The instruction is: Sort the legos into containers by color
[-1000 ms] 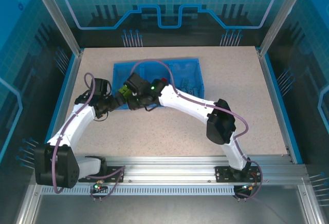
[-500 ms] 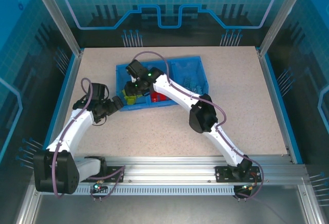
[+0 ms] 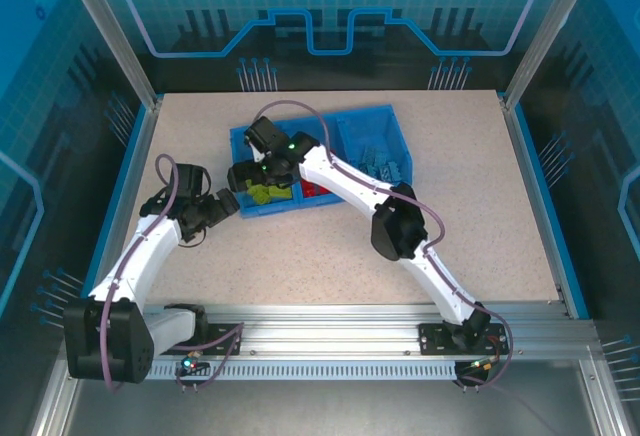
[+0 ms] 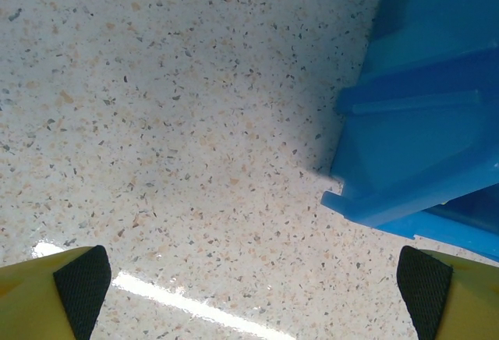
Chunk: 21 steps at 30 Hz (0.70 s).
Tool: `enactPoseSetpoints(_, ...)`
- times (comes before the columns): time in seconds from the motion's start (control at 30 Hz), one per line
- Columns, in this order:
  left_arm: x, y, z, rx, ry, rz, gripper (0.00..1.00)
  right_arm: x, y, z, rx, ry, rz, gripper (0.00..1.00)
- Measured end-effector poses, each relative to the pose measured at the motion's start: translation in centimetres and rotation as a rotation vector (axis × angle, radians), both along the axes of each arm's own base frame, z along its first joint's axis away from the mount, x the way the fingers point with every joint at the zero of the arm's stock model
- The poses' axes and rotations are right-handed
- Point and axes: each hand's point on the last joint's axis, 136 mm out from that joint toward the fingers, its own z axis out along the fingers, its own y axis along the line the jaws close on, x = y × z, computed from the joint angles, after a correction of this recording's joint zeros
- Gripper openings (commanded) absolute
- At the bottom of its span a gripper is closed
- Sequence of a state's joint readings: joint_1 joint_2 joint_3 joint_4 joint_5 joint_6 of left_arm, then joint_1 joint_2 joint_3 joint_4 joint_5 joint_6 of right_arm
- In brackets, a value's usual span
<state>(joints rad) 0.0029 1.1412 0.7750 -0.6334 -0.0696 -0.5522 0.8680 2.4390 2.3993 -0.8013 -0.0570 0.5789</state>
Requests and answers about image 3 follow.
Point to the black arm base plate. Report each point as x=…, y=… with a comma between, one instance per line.
x=435, y=338
x=222, y=338

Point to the small circuit board with LEDs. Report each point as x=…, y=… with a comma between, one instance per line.
x=192, y=363
x=477, y=367

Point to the blue three-compartment plastic bin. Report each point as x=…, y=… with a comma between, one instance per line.
x=360, y=128

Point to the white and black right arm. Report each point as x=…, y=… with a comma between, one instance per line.
x=345, y=176

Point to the red two-by-four lego brick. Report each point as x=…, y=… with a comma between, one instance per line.
x=310, y=190

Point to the aluminium table side rail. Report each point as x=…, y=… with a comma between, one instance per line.
x=135, y=166
x=537, y=206

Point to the aluminium extrusion mounting rail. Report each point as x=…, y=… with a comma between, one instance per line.
x=330, y=328

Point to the red two-by-two lego brick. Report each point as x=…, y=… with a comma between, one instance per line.
x=322, y=192

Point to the aluminium frame post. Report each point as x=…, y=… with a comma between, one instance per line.
x=105, y=21
x=550, y=21

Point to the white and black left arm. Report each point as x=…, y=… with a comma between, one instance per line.
x=145, y=261

